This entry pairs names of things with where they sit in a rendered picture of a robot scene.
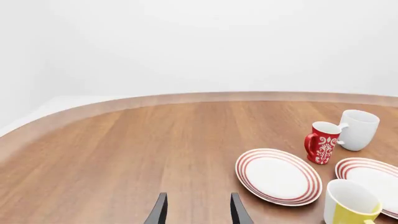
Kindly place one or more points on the yellow and white mug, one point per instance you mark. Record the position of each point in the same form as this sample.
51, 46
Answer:
345, 205

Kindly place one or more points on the plain white mug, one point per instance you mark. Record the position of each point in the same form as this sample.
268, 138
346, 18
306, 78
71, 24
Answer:
357, 133

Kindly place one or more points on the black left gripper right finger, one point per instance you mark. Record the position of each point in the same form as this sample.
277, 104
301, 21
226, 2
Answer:
240, 213

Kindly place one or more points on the red mug with white pattern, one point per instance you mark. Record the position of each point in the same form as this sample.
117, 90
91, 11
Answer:
323, 149

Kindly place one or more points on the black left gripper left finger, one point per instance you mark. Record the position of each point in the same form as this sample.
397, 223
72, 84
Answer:
159, 213

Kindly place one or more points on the white plate with red rings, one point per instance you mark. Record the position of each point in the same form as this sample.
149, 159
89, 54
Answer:
278, 177
374, 177

